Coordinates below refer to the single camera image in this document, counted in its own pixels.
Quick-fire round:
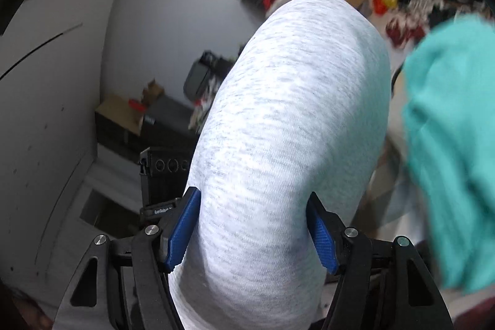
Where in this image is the tall cardboard sheet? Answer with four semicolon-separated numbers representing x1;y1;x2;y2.
95;94;145;135

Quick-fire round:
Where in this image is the teal blanket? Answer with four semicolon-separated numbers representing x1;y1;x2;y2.
402;15;495;296

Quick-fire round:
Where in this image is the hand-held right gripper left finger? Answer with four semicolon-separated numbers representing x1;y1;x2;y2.
50;186;202;330

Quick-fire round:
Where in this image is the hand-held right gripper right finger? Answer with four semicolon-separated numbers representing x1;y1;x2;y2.
305;191;455;330

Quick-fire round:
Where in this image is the grey chair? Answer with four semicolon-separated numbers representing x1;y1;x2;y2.
183;51;217;101

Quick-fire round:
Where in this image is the dark wardrobe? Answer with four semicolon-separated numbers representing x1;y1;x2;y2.
95;121;194;164

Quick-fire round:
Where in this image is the ceiling light strip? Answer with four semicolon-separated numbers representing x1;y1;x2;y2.
0;23;84;79

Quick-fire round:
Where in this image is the light grey sweatshirt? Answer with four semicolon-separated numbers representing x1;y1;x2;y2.
168;0;391;330

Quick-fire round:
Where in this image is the pile of loose shoes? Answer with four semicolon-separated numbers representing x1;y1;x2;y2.
387;0;488;48

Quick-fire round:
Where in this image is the open cardboard box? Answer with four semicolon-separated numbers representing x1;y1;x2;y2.
141;79;165;104

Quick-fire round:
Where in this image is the black refrigerator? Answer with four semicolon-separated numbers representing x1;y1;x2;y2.
141;94;202;139

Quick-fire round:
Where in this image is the red plastic bag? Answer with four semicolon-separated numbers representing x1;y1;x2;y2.
371;0;401;15

